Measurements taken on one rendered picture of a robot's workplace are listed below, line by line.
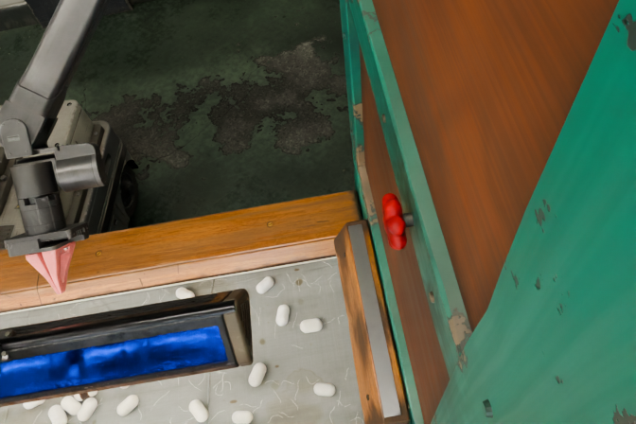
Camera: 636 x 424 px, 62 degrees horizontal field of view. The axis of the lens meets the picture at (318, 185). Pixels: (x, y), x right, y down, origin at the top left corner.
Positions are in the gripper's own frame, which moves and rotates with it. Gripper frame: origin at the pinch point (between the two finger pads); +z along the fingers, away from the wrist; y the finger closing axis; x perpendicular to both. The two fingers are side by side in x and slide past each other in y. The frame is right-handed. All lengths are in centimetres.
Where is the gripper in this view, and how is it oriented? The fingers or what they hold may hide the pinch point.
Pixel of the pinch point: (60, 288)
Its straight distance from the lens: 92.6
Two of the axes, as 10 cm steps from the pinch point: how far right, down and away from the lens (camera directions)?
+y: 9.9, -1.7, -0.2
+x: 0.0, -1.2, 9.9
